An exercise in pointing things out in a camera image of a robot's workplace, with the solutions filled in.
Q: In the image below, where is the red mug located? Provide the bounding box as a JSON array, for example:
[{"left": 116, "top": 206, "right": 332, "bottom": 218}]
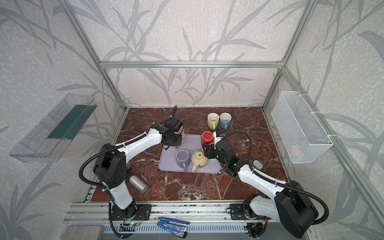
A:
[{"left": 201, "top": 131, "right": 214, "bottom": 146}]

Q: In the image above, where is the purple mug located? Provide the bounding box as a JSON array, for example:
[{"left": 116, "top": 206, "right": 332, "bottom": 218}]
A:
[{"left": 176, "top": 150, "right": 191, "bottom": 172}]

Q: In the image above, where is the blue mug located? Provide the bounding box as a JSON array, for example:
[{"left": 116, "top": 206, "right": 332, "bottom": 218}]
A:
[{"left": 220, "top": 113, "right": 232, "bottom": 131}]

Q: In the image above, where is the light green mug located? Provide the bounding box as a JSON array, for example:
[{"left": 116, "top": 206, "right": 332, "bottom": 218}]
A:
[{"left": 207, "top": 113, "right": 220, "bottom": 131}]

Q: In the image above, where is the pink patterned mug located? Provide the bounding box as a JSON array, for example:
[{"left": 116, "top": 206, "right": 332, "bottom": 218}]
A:
[{"left": 174, "top": 128, "right": 185, "bottom": 149}]

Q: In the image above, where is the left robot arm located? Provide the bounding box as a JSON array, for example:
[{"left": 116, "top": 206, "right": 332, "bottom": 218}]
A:
[{"left": 79, "top": 117, "right": 183, "bottom": 210}]

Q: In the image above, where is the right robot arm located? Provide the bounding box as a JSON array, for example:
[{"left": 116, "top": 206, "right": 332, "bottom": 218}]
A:
[{"left": 203, "top": 140, "right": 330, "bottom": 238}]

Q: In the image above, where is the lavender plastic tray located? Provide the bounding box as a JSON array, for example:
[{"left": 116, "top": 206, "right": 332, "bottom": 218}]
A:
[{"left": 158, "top": 134, "right": 221, "bottom": 174}]

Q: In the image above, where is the clear tape roll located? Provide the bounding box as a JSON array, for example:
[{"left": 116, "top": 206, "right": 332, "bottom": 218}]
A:
[{"left": 252, "top": 160, "right": 263, "bottom": 171}]

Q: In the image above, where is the silver metal can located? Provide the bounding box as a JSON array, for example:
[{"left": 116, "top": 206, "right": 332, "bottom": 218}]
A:
[{"left": 129, "top": 175, "right": 149, "bottom": 195}]

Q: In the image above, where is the blue stapler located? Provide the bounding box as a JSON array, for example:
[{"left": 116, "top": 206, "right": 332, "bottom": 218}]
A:
[{"left": 157, "top": 218, "right": 190, "bottom": 239}]

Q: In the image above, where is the green circuit board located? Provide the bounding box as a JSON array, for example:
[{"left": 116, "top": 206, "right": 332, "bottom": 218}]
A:
[{"left": 119, "top": 222, "right": 141, "bottom": 232}]

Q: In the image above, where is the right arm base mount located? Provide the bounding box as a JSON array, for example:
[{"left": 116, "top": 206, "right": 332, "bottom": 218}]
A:
[{"left": 225, "top": 202, "right": 259, "bottom": 221}]

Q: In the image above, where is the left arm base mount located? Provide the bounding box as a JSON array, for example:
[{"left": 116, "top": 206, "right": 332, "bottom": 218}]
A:
[{"left": 109, "top": 201, "right": 152, "bottom": 221}]

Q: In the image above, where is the white wire basket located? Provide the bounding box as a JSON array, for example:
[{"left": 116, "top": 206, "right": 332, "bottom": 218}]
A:
[{"left": 272, "top": 91, "right": 333, "bottom": 164}]

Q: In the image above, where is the aluminium frame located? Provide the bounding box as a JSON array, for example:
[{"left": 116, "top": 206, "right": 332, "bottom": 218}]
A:
[{"left": 59, "top": 1, "right": 384, "bottom": 225}]

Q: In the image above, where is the clear plastic wall bin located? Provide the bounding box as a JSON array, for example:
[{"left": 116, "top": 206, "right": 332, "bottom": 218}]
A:
[{"left": 9, "top": 94, "right": 98, "bottom": 163}]

